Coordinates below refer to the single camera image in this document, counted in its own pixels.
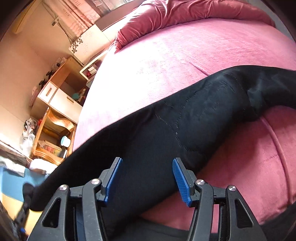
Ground white bedside table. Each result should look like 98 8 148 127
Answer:
79 50 108 81

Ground wooden shelf stand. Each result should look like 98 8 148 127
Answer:
30 108 77 166

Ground pink bed sheet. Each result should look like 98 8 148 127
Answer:
74 19 295 223

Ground red quilt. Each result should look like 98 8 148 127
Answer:
114 0 275 52

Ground white wooden cabinet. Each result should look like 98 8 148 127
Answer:
30 57 87 123

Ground dark headboard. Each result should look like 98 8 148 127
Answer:
95 0 144 31

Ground pink curtain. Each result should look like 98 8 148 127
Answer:
43 0 135 38

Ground black pants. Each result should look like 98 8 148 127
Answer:
31 66 295 240

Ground light blue container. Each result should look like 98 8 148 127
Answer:
60 136 71 148

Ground blue yellow mat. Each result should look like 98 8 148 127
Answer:
0 166 50 235

